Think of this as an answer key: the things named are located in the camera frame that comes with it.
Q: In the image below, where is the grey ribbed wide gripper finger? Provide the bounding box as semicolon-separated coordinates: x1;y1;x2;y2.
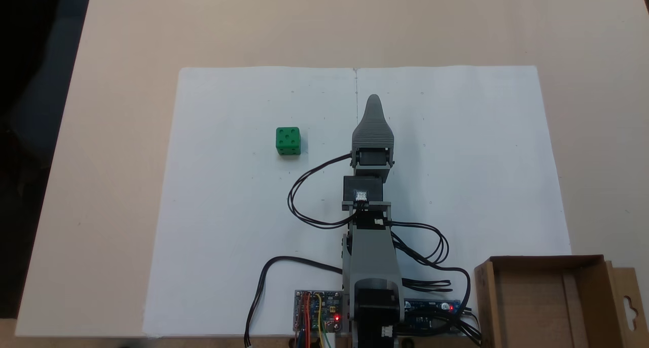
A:
351;94;395;150

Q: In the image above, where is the green die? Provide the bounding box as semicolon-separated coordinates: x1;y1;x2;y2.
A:
275;127;302;157

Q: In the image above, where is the white paper sheet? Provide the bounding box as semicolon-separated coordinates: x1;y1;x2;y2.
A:
143;65;572;337

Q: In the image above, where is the blue circuit board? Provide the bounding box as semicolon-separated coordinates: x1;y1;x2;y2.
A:
403;299;463;334

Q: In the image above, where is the brown cardboard box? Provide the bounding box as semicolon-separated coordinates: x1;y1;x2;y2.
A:
474;255;642;348

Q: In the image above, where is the black arm servo cable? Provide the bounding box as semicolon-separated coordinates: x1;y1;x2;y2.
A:
401;257;482;346
384;220;450;265

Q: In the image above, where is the black gripper servo cable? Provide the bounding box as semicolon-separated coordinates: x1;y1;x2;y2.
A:
287;154;355;230

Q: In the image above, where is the black power cable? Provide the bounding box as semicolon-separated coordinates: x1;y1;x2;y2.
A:
244;256;346;347

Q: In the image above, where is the circuit board with jumper wires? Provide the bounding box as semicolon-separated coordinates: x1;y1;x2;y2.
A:
293;289;343;334

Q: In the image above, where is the yellow jumper wire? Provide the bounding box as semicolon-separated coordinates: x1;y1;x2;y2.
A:
314;293;331;348

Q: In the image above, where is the red jumper wire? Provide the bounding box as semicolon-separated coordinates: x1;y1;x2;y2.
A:
302;292;311;348

